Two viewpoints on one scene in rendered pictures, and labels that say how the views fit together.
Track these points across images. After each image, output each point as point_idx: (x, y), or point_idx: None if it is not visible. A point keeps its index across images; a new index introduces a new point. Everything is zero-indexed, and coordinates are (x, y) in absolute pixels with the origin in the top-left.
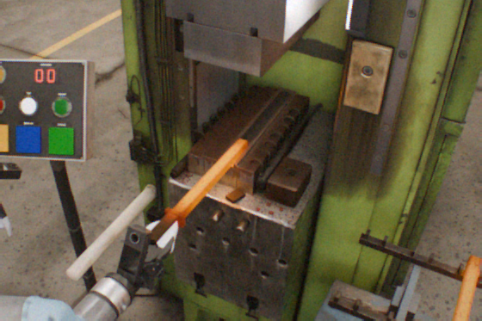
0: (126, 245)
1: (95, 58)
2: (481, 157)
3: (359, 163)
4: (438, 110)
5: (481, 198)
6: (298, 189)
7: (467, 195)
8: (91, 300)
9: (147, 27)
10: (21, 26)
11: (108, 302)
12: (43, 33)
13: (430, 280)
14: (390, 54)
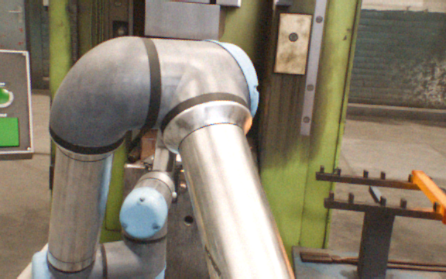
0: (158, 146)
1: None
2: (332, 220)
3: (290, 129)
4: (351, 61)
5: (349, 248)
6: (252, 147)
7: (336, 248)
8: (149, 180)
9: (82, 33)
10: None
11: (164, 183)
12: None
13: None
14: (310, 18)
